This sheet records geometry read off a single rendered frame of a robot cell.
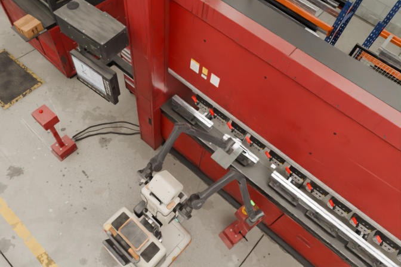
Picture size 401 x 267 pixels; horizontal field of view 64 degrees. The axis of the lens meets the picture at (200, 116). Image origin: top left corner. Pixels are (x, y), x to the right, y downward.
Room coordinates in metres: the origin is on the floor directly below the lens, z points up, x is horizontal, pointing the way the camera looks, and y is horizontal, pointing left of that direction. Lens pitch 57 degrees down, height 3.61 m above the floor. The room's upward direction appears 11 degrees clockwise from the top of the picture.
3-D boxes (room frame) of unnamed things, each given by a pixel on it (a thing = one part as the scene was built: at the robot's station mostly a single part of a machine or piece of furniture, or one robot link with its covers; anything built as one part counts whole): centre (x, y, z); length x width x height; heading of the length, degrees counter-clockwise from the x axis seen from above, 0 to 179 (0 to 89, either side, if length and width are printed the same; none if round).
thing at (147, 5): (2.12, 0.36, 1.15); 0.85 x 0.25 x 2.30; 149
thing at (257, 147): (1.37, -0.53, 1.26); 0.15 x 0.09 x 0.17; 59
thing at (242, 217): (0.89, -0.60, 0.75); 0.20 x 0.16 x 0.18; 47
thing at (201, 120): (1.75, 0.09, 0.92); 0.50 x 0.06 x 0.10; 59
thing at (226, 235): (0.87, -0.58, 0.06); 0.25 x 0.20 x 0.12; 137
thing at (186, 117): (1.73, 0.16, 0.89); 0.30 x 0.05 x 0.03; 59
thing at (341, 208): (0.95, -1.21, 1.26); 0.15 x 0.09 x 0.17; 59
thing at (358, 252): (0.68, -1.55, 0.89); 0.30 x 0.05 x 0.03; 59
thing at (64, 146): (1.49, 1.54, 0.41); 0.25 x 0.20 x 0.83; 149
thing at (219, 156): (1.34, -0.30, 1.00); 0.26 x 0.18 x 0.01; 149
